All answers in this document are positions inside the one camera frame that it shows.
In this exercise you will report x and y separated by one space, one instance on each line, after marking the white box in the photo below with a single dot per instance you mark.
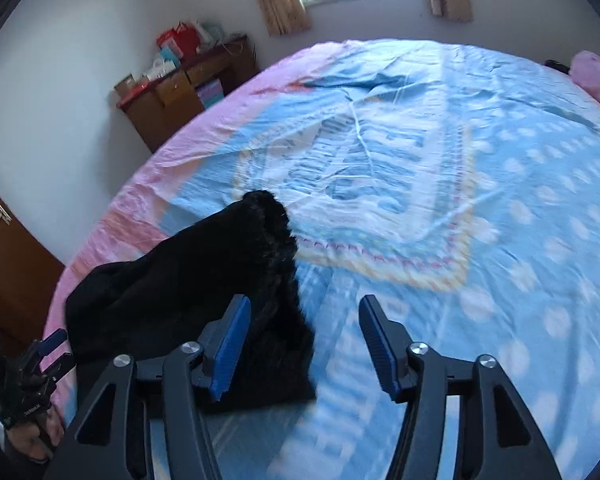
161 68

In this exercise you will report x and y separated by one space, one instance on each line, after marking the white plastic bag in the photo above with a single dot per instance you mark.
211 32

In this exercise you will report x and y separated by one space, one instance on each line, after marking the pastel striped box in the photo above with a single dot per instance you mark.
210 94

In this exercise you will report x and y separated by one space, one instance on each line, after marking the bed with pink-blue sheet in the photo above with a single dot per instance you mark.
430 185

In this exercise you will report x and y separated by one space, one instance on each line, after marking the black pants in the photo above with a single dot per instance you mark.
190 270

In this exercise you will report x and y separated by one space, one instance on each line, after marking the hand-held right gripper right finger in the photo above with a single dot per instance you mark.
375 347

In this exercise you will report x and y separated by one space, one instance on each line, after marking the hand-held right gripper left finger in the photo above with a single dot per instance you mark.
232 347

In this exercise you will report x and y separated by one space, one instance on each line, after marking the brown wooden desk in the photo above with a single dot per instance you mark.
165 110

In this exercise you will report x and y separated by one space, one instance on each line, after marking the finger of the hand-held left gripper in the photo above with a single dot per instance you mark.
62 364
55 338

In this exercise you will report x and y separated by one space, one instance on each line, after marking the dark cloth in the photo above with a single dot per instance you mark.
557 66

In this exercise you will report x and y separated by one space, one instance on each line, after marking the red gift bag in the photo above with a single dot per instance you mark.
177 40

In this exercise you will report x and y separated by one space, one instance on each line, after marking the brown wooden wardrobe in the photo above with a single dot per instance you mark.
10 270

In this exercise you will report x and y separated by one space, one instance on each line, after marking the person's left hand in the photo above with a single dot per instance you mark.
27 440

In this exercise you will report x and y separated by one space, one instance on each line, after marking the teal box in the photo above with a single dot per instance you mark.
170 53

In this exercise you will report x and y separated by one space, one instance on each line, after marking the cardboard box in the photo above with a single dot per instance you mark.
126 85

